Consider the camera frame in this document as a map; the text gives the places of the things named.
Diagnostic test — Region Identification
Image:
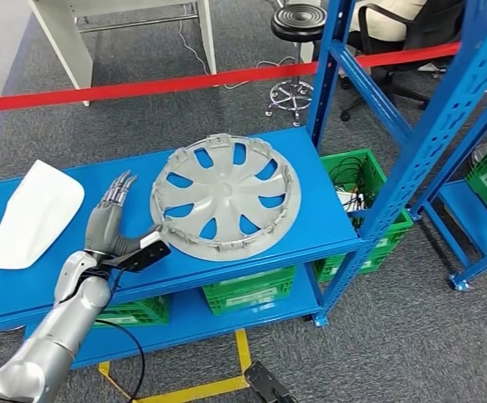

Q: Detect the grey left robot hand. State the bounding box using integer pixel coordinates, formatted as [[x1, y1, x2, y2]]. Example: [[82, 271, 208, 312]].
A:
[[85, 170, 163, 257]]

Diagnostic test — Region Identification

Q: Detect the white plastic car part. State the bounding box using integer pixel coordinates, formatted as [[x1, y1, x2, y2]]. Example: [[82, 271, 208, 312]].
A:
[[0, 160, 85, 271]]

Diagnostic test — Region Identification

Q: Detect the blue metal shelf rack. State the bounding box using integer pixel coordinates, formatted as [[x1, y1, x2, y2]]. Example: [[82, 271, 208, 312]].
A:
[[409, 72, 487, 293], [0, 0, 487, 385]]

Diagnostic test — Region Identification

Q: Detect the red barrier tape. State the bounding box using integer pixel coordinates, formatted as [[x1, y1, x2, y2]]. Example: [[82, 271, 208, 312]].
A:
[[0, 41, 461, 114]]

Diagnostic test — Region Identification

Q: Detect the grey wheel hubcap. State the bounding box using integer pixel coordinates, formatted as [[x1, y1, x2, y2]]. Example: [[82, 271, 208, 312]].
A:
[[150, 133, 303, 263]]

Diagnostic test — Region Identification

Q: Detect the white desk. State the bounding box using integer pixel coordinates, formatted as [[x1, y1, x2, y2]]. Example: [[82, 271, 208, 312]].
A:
[[27, 0, 218, 107]]

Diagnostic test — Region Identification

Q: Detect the black round stool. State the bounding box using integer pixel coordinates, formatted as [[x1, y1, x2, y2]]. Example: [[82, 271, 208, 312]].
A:
[[265, 4, 327, 128]]

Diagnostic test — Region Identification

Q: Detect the person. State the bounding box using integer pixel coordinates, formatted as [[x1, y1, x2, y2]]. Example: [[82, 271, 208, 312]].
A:
[[348, 0, 426, 43]]

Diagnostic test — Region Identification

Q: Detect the black office chair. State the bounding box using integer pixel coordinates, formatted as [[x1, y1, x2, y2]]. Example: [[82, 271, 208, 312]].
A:
[[340, 0, 465, 123]]

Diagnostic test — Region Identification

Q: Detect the silver metal bowl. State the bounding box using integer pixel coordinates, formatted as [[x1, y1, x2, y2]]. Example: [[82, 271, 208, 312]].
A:
[[469, 143, 487, 168]]

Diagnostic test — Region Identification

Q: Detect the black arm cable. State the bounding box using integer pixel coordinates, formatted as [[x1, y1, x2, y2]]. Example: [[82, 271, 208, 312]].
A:
[[94, 266, 146, 403]]

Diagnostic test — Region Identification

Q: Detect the white floor cable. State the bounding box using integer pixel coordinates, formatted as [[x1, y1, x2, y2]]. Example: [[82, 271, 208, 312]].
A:
[[178, 5, 297, 90]]

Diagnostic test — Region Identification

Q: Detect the black cable bundle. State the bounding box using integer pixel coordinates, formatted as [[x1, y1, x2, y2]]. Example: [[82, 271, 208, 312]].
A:
[[329, 157, 368, 212]]

